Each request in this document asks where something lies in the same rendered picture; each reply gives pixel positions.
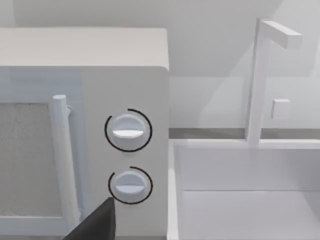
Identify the white microwave door handle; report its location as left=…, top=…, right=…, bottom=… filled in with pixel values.
left=51, top=94, right=80, bottom=232

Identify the pale microwave knob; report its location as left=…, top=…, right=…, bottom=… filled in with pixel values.
left=107, top=165, right=154, bottom=205
left=104, top=108, right=153, bottom=153

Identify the pale microwave oven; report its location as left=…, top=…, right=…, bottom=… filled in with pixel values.
left=0, top=27, right=171, bottom=238

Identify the microwave door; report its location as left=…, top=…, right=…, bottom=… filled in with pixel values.
left=0, top=67, right=87, bottom=237

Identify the white sink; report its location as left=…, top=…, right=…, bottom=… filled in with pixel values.
left=166, top=138, right=320, bottom=240

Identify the tall white tap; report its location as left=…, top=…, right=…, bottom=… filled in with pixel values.
left=244, top=17, right=303, bottom=146

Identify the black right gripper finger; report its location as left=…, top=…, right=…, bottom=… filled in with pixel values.
left=62, top=196, right=118, bottom=240

